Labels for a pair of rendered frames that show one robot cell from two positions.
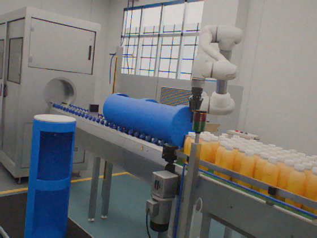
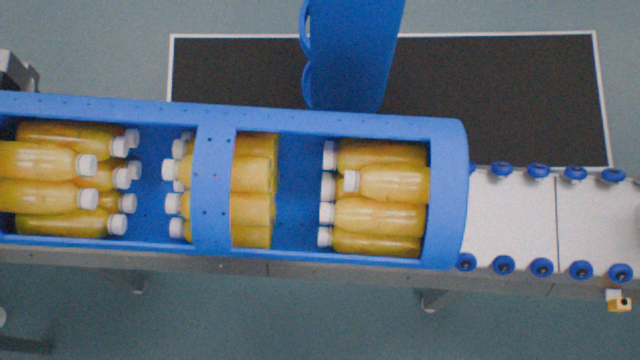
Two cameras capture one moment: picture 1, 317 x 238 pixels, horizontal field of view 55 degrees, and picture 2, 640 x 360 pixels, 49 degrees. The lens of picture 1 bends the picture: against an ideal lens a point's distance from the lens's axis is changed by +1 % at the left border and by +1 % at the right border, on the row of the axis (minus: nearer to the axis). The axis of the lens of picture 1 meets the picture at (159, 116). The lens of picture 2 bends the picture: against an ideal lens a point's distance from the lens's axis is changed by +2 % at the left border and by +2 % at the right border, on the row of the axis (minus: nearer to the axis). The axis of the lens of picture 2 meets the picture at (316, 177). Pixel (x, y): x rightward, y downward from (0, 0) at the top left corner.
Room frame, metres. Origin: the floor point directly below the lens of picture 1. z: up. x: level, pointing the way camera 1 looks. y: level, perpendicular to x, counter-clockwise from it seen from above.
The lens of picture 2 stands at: (2.73, -0.04, 2.33)
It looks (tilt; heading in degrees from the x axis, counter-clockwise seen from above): 73 degrees down; 135
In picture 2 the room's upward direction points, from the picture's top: straight up
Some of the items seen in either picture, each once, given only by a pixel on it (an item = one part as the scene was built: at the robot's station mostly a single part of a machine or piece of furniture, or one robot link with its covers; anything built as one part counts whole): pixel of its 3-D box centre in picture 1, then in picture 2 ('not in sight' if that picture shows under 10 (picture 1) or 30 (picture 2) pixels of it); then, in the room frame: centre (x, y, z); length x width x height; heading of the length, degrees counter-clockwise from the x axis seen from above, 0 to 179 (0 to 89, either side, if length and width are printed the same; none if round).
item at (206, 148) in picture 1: (204, 154); not in sight; (1.71, -0.29, 0.99); 0.07 x 0.07 x 0.18
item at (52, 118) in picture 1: (55, 118); not in sight; (2.10, 0.72, 1.03); 0.28 x 0.28 x 0.01
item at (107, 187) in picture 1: (107, 186); (446, 291); (2.81, 0.42, 0.31); 0.06 x 0.06 x 0.63; 41
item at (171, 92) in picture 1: (164, 126); not in sight; (4.51, -0.09, 0.72); 2.15 x 0.54 x 1.45; 45
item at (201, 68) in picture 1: (202, 66); not in sight; (1.99, -0.24, 1.50); 0.13 x 0.11 x 0.16; 82
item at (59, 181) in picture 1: (50, 179); (348, 26); (2.10, 0.72, 0.59); 0.28 x 0.28 x 0.88
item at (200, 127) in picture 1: (198, 126); not in sight; (1.45, -0.20, 1.18); 0.06 x 0.06 x 0.05
